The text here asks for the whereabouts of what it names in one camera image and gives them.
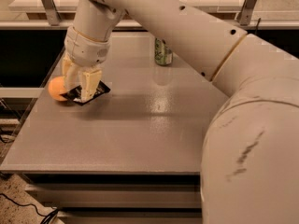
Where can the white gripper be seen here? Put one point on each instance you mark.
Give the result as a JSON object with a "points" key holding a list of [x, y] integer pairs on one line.
{"points": [[84, 49]]}

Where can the black rxbar chocolate wrapper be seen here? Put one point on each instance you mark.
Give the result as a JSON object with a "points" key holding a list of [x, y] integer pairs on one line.
{"points": [[75, 94]]}

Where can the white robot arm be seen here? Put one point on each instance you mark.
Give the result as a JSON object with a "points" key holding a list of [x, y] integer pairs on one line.
{"points": [[250, 157]]}

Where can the orange fruit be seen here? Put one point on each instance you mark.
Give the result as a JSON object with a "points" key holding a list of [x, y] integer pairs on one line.
{"points": [[56, 89]]}

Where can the green soda can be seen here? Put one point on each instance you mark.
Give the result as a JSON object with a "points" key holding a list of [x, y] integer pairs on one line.
{"points": [[163, 55]]}

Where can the left metal frame post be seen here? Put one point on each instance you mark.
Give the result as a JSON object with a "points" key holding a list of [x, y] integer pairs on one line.
{"points": [[52, 14]]}

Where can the metal frame post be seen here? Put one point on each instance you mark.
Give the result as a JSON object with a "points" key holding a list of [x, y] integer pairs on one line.
{"points": [[52, 14], [245, 15]]}

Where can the right metal frame post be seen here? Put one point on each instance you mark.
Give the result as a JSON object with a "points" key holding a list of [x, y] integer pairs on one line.
{"points": [[245, 15]]}

